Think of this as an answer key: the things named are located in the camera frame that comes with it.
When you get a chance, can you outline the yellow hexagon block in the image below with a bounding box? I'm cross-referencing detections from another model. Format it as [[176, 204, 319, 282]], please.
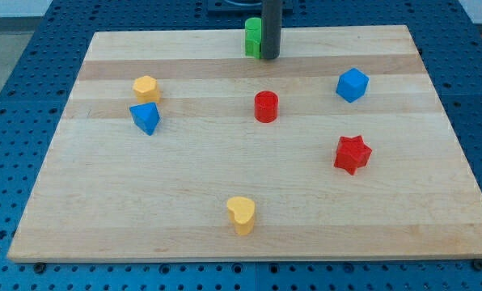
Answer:
[[133, 75, 161, 103]]

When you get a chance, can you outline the red star block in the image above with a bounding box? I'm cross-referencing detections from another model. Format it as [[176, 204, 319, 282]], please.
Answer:
[[333, 135, 372, 175]]

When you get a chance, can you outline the red cylinder block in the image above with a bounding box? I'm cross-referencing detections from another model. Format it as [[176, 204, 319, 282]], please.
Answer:
[[254, 91, 279, 123]]

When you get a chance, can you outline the yellow heart block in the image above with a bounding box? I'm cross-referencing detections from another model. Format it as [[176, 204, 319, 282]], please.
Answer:
[[226, 196, 256, 235]]

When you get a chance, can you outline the wooden board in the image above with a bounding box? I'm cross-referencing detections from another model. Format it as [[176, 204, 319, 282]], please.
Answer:
[[8, 25, 482, 263]]

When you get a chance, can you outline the blue triangle block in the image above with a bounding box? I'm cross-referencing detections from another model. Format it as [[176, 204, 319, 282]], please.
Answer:
[[129, 102, 160, 136]]

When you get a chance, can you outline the green cylinder block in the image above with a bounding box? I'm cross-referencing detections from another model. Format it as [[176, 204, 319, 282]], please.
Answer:
[[244, 17, 262, 42]]

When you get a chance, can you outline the blue cube block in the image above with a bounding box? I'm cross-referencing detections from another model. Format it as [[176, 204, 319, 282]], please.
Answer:
[[336, 68, 370, 103]]

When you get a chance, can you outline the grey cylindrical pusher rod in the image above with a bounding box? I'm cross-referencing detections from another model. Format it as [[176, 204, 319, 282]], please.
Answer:
[[260, 0, 282, 60]]

